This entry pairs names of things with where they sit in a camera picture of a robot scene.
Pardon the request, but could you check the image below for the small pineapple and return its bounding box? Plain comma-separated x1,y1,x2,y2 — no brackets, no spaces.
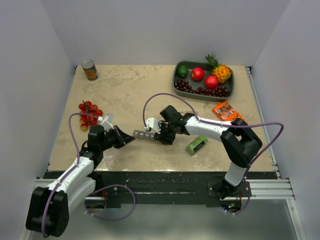
204,53,232,84

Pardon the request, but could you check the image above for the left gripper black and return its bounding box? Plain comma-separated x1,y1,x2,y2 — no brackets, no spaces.
99,125,135,152

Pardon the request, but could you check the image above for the red apple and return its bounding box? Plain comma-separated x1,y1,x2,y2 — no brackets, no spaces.
204,75,219,89
191,67,205,82

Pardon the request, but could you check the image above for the green lime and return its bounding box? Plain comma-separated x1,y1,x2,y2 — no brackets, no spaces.
177,65,189,78

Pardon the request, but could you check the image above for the red apple left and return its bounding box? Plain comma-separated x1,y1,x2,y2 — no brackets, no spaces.
191,67,205,82

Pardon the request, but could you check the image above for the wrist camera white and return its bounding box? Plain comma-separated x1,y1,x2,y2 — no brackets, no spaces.
97,113,114,132
144,117,161,134

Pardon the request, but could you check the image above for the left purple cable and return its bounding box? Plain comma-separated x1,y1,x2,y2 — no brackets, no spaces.
68,112,101,171

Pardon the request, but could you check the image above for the dark green tray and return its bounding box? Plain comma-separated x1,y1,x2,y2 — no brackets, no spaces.
172,61,235,102

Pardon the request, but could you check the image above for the green cylindrical bottle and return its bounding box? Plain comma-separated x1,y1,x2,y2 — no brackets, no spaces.
186,136,208,156

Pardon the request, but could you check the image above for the red cherry tomato bunch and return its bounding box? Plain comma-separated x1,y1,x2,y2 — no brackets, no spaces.
78,100,103,132

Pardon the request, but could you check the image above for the dark red grape bunch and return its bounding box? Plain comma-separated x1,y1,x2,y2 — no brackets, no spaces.
173,78,230,98

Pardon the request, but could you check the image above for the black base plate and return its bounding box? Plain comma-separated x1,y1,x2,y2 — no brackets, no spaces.
43,171,280,208

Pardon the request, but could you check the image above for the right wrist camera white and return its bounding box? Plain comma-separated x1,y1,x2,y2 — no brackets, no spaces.
144,117,161,134

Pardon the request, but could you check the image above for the tin can orange label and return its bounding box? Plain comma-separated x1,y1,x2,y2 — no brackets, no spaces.
81,59,99,81

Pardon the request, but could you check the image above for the red apple right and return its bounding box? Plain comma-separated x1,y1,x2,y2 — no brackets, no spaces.
204,75,219,89

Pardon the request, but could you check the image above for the orange snack packet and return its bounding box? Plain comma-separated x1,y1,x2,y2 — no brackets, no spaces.
212,101,247,123

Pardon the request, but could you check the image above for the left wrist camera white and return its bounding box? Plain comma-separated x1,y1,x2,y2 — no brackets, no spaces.
97,113,114,132

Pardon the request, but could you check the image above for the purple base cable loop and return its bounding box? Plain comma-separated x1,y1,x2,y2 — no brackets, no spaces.
84,184,137,221

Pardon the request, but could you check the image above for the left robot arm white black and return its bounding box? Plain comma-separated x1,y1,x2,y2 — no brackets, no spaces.
25,125,135,238

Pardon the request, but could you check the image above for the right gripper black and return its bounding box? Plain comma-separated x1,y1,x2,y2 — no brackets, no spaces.
154,121,177,145

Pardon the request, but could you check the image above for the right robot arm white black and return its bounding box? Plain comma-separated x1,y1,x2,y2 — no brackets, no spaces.
144,105,262,199

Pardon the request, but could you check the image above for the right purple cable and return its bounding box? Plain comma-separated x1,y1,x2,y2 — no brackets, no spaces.
142,92,285,216

